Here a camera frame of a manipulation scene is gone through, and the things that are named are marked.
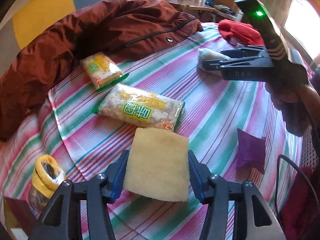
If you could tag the gold metal tray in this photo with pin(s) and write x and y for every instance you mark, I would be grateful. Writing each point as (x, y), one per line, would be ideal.
(18, 214)

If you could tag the brown sponge block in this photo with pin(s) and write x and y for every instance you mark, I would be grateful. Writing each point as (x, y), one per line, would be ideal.
(205, 54)

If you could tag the green yellow cracker pack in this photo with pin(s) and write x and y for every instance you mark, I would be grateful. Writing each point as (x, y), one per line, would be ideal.
(141, 108)

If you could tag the yellow patterned sock ball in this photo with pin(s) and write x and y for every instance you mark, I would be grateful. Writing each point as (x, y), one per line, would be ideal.
(46, 178)

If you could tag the grey yellow blue chair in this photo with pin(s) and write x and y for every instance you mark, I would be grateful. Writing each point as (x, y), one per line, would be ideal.
(32, 17)

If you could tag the maroon jacket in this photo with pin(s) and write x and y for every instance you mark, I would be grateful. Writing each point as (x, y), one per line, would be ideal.
(131, 29)

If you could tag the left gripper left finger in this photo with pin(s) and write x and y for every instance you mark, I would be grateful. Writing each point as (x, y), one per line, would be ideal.
(115, 177)

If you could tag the red cloth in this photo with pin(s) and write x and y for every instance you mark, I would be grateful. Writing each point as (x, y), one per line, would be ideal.
(239, 32)

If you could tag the yellow sponge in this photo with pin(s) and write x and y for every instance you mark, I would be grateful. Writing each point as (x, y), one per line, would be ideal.
(157, 166)

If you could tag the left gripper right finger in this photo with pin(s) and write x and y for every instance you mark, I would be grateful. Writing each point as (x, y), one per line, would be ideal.
(199, 179)

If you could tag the person right hand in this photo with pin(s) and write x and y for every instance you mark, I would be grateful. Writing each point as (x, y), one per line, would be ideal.
(299, 106)

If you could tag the small green cracker pack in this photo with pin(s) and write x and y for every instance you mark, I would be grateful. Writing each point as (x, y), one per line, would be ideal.
(102, 71)

